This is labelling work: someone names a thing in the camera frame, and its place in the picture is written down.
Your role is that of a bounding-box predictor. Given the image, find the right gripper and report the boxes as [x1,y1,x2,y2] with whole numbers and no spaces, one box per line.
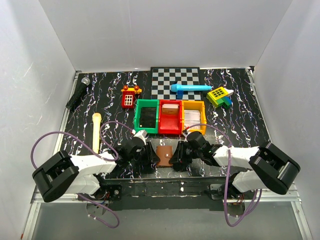
[168,140,202,165]

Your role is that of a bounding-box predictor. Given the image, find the brown leather card holder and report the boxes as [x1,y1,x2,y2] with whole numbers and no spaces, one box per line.
[156,145,173,168]

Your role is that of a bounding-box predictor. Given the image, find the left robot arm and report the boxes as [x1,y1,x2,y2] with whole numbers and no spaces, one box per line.
[32,142,160,203]

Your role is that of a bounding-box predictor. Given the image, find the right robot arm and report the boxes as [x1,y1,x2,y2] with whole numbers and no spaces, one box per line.
[169,131,301,199]

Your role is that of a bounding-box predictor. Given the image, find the black card stack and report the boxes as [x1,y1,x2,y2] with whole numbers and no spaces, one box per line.
[139,107,157,129]

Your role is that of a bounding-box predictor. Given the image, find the white printed card stack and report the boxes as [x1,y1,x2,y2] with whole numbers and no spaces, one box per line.
[184,109,201,128]

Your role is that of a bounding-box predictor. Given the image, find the red plastic bin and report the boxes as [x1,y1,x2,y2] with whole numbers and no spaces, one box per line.
[158,99,182,135]

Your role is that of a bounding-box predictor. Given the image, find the green plastic bin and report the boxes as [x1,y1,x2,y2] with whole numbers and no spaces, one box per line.
[134,99,159,135]

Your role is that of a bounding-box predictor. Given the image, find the yellow plastic bin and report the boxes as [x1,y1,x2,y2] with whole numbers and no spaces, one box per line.
[181,100,207,135]

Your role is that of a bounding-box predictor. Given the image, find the red toy phone booth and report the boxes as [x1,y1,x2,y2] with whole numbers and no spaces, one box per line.
[121,85,142,109]

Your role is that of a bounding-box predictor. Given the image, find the blue toy brick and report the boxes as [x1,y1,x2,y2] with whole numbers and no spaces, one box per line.
[176,91,184,100]

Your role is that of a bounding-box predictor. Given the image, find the cream toy microphone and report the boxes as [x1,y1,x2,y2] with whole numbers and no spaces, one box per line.
[92,112,102,154]

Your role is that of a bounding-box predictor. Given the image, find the blue toy microphone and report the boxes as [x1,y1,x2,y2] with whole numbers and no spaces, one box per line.
[170,83,213,93]

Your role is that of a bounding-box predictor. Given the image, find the yellow green toy block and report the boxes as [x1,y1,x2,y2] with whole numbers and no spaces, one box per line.
[206,87,234,109]

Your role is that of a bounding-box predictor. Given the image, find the checkered board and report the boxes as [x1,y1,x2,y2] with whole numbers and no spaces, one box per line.
[151,67,200,100]

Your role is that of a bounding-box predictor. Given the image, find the black microphone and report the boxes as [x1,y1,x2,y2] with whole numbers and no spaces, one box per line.
[65,77,91,112]

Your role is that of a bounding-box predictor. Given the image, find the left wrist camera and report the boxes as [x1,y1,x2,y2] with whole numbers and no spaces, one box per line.
[133,129,148,146]

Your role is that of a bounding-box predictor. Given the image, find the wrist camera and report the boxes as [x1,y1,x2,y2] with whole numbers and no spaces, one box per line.
[133,129,148,146]
[182,128,193,139]

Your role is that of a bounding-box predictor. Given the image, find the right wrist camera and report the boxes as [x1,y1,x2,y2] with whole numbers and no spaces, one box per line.
[182,128,193,139]

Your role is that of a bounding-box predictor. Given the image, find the black base frame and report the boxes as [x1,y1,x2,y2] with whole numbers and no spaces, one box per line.
[77,176,248,212]

